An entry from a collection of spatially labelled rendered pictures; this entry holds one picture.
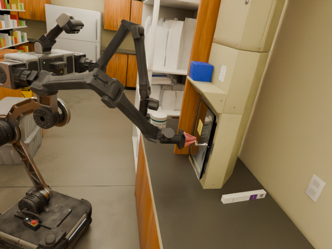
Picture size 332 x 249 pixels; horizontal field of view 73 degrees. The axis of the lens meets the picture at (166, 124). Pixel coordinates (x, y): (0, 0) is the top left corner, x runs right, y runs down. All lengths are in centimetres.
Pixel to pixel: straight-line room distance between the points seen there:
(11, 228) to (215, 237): 155
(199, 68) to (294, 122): 59
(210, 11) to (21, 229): 198
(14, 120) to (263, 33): 169
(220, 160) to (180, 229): 42
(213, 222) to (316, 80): 85
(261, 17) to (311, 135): 62
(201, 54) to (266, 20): 43
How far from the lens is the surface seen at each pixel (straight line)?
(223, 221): 123
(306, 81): 138
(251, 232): 124
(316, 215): 134
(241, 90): 114
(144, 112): 151
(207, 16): 141
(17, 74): 127
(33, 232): 210
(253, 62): 113
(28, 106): 182
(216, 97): 110
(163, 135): 116
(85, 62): 163
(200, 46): 141
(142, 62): 145
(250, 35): 111
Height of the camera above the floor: 177
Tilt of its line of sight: 24 degrees down
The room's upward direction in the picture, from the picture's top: 8 degrees clockwise
